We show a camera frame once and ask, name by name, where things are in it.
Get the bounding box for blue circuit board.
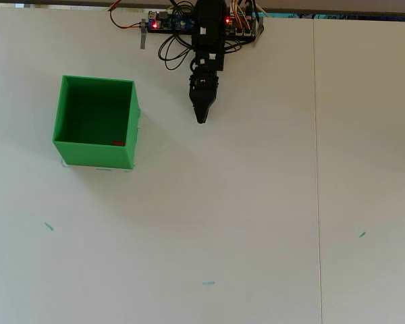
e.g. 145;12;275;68
147;9;194;32

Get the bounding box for grey tape strip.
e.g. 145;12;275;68
139;20;149;51

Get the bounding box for black power cable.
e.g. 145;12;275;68
223;36;259;55

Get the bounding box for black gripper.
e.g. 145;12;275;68
188;49;227;125

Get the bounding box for green plastic bin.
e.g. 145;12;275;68
51;74;142;170

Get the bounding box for circuit board with jumper sockets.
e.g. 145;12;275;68
224;13;258;37

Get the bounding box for red orange wire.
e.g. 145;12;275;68
107;0;146;31

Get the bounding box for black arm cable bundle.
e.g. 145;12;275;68
157;32;194;72

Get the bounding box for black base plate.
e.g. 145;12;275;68
146;28;259;38

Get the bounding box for coloured jumper wires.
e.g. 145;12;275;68
228;0;256;26

